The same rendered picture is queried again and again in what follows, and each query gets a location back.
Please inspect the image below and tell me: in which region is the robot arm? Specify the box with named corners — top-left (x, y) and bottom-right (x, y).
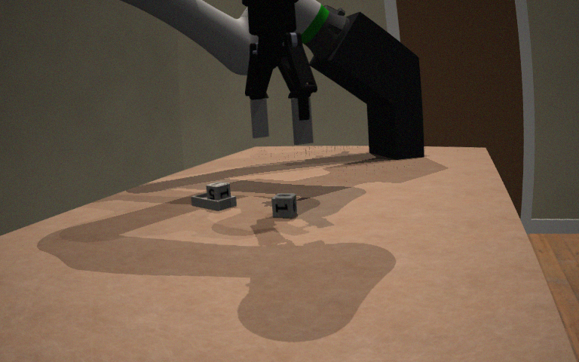
top-left (121, 0), bottom-right (350, 75)

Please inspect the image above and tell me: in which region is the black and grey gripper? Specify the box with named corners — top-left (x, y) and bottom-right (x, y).
top-left (245, 0), bottom-right (317, 145)

